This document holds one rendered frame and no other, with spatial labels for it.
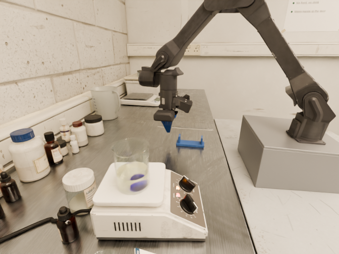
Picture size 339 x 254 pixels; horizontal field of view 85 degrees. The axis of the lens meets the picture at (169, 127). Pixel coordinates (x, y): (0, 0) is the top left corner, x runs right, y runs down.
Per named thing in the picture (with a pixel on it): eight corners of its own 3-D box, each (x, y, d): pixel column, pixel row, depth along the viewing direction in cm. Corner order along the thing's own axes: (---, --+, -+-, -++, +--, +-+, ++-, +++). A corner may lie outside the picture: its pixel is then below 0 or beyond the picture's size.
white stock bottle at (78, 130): (89, 140, 71) (85, 119, 68) (88, 145, 67) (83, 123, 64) (75, 142, 70) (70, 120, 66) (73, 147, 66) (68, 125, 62)
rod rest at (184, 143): (204, 143, 69) (204, 135, 67) (204, 148, 65) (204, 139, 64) (177, 141, 70) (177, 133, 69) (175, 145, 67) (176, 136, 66)
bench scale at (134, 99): (158, 107, 114) (158, 100, 112) (119, 105, 119) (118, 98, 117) (165, 100, 131) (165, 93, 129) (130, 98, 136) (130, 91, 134)
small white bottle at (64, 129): (64, 139, 72) (59, 118, 69) (73, 138, 73) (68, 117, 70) (61, 142, 69) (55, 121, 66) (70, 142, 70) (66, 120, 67)
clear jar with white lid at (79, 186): (63, 216, 38) (54, 185, 35) (78, 195, 44) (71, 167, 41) (92, 217, 38) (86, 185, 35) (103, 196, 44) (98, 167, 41)
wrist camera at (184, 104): (171, 95, 59) (192, 97, 58) (174, 89, 66) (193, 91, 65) (171, 113, 61) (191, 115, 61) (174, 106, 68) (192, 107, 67)
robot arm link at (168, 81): (185, 66, 59) (161, 65, 63) (177, 68, 54) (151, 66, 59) (184, 88, 62) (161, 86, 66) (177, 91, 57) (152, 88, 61)
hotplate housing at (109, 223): (198, 192, 45) (200, 164, 42) (207, 244, 33) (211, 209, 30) (106, 191, 45) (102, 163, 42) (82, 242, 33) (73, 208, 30)
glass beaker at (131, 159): (123, 174, 38) (118, 136, 35) (154, 176, 37) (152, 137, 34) (109, 199, 31) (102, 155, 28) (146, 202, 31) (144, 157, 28)
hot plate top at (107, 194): (165, 165, 42) (165, 162, 41) (163, 207, 30) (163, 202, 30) (112, 165, 42) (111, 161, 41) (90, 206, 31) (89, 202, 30)
